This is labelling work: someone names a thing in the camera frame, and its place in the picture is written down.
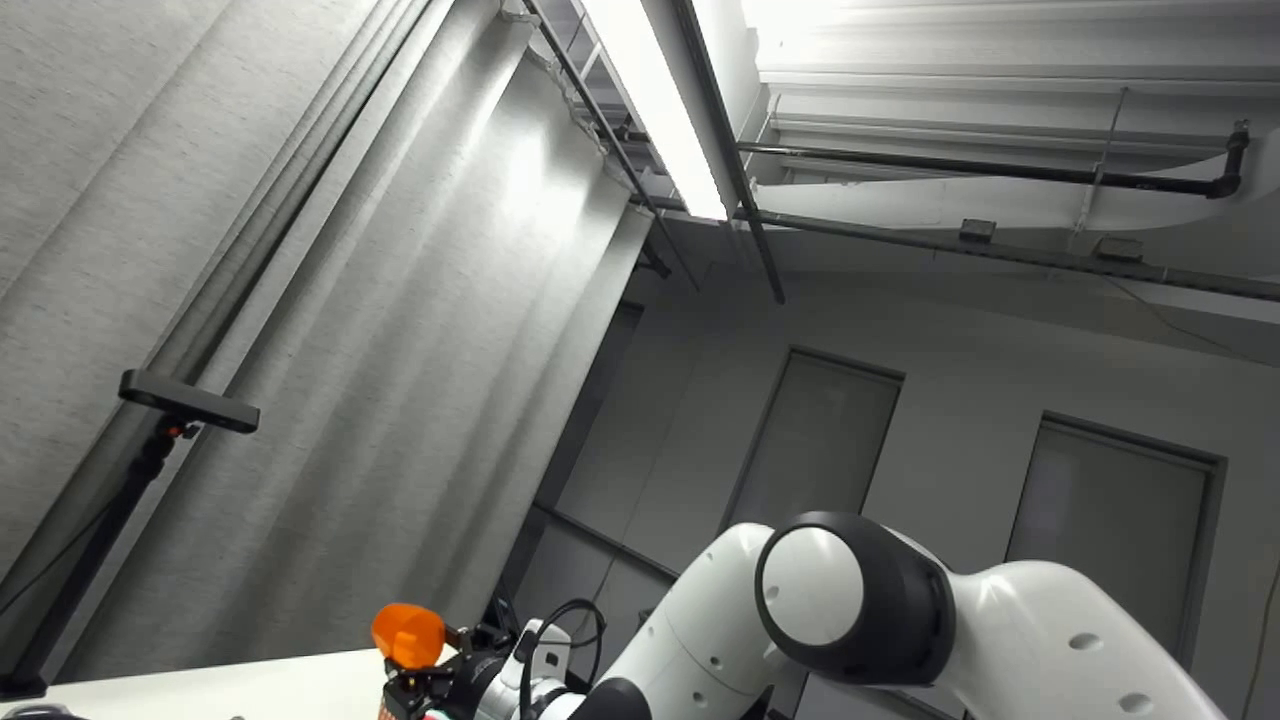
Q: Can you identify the orange plastic cup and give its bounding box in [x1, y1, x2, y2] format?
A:
[371, 606, 450, 674]

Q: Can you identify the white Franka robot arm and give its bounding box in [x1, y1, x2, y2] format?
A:
[371, 512, 1229, 720]

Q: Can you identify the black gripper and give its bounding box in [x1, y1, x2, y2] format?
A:
[379, 654, 518, 720]

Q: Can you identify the ceiling light fixture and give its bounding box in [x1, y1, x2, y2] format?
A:
[570, 0, 766, 221]

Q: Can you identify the black ceiling pipe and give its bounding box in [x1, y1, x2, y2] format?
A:
[737, 124, 1254, 202]

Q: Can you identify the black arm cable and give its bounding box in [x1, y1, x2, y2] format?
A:
[512, 596, 612, 698]

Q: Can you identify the black camera stand left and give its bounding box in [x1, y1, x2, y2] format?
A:
[0, 369, 261, 701]

